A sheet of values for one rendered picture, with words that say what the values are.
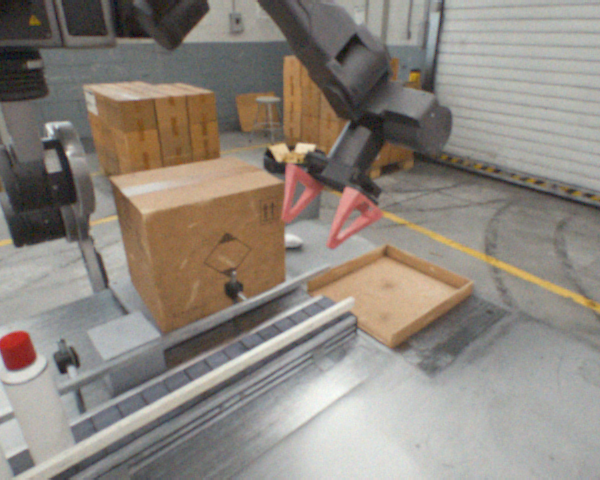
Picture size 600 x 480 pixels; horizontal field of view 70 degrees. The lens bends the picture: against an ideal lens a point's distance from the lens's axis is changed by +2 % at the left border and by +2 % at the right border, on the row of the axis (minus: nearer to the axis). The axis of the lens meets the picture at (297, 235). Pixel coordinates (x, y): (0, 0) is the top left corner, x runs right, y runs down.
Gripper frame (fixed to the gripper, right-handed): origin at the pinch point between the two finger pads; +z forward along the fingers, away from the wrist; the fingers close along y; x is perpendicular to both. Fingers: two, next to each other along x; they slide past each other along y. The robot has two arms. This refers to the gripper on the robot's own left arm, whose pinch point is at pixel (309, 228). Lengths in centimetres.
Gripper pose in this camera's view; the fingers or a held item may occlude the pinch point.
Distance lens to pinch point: 56.6
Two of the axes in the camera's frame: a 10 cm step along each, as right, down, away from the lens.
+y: 6.0, 3.7, -7.1
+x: 6.1, 3.6, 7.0
